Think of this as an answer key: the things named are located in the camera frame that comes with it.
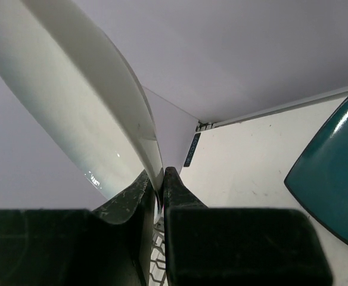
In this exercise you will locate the grey wire dish rack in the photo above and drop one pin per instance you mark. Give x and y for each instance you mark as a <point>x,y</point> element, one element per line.
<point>157,275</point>

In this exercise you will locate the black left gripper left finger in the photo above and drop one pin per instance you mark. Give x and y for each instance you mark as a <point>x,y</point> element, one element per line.
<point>107,246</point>

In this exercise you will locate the dark logo sticker right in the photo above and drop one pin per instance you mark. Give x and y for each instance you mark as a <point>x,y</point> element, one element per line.
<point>192,149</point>

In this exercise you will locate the teal square plate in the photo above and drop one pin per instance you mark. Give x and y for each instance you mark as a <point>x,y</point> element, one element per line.
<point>318,180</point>

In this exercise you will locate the white oval plate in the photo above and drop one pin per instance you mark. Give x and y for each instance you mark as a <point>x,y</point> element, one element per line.
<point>78,86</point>

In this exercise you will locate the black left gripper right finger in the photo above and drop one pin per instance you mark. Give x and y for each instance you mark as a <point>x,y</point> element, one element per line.
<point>237,246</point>

